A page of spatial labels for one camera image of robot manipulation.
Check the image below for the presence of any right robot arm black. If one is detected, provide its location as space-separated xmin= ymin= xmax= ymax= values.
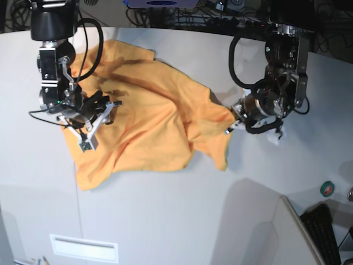
xmin=30 ymin=1 xmax=112 ymax=130

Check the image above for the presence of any orange t-shirt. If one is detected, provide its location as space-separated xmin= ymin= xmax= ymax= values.
xmin=63 ymin=40 xmax=234 ymax=190

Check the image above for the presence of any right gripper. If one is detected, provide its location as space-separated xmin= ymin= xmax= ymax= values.
xmin=62 ymin=91 xmax=114 ymax=127

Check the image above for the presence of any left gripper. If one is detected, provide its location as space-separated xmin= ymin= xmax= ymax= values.
xmin=231 ymin=95 xmax=278 ymax=123

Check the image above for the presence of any blue box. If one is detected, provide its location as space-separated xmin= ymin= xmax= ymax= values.
xmin=123 ymin=0 xmax=200 ymax=8

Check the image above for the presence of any black keyboard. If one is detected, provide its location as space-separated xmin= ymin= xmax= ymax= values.
xmin=300 ymin=203 xmax=341 ymax=265

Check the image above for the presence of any green tape roll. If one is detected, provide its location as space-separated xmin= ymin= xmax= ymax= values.
xmin=320 ymin=181 xmax=335 ymax=198

